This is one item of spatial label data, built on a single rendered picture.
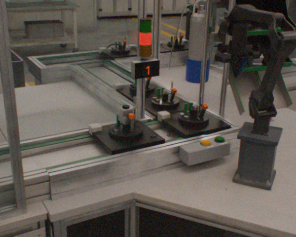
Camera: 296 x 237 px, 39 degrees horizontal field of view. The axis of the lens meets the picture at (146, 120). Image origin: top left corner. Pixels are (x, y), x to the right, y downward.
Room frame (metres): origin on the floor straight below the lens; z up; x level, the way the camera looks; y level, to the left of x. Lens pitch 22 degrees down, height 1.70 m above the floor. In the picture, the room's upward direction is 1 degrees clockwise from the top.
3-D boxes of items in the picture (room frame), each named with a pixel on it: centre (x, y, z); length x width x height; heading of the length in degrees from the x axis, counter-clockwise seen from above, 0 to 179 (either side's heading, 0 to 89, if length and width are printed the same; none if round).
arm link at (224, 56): (1.63, -0.35, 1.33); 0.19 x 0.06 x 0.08; 119
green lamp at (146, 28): (1.79, 0.01, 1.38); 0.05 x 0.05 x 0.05
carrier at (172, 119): (1.77, -0.21, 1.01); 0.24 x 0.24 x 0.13; 30
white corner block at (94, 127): (1.65, 0.22, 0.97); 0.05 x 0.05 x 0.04; 30
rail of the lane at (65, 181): (1.51, -0.05, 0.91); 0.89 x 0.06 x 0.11; 120
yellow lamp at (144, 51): (1.79, 0.01, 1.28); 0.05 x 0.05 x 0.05
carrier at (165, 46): (3.32, -0.22, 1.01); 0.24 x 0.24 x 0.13; 30
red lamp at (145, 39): (1.79, 0.01, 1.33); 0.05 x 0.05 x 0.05
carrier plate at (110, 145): (1.61, 0.09, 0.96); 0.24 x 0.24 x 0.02; 30
